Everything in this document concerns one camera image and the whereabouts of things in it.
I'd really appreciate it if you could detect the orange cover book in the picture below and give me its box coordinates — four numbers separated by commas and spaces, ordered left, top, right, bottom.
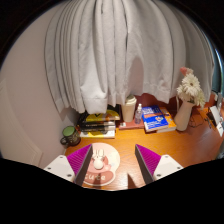
156, 107, 178, 134

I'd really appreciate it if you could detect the blue cover book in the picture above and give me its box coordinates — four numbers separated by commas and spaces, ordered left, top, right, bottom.
141, 104, 170, 133

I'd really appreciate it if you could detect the white pleated curtain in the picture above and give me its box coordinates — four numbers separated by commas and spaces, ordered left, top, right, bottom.
44, 0, 216, 114

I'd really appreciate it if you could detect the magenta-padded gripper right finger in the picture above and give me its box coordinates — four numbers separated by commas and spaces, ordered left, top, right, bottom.
134, 143, 184, 185

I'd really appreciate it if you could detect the white rabbit-shaped computer mouse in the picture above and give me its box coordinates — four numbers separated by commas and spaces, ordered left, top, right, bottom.
91, 148, 106, 170

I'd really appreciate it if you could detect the yellow and black book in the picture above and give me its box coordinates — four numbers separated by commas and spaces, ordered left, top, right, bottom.
84, 106, 122, 123

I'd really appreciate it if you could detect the dark mug with green inside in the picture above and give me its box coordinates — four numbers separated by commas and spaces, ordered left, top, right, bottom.
59, 125, 82, 148

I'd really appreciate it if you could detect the red-brown flat book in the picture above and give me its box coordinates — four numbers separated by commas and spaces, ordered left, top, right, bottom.
118, 119, 146, 131

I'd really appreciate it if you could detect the round pink mouse pad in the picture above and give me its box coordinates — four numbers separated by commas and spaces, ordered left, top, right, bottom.
81, 142, 121, 187

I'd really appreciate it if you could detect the white electronic device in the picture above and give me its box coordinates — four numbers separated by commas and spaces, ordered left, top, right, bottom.
206, 105, 224, 138

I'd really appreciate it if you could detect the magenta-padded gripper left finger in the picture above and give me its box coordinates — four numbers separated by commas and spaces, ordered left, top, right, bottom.
43, 143, 94, 187

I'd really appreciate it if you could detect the white ceramic jug vase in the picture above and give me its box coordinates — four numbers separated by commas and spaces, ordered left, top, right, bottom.
173, 98, 195, 132

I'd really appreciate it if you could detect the black book with white spine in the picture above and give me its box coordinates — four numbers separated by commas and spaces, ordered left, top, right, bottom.
79, 124, 116, 134
78, 119, 116, 129

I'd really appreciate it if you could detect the white flower bouquet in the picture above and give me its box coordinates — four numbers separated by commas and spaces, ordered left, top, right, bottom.
175, 66, 207, 109

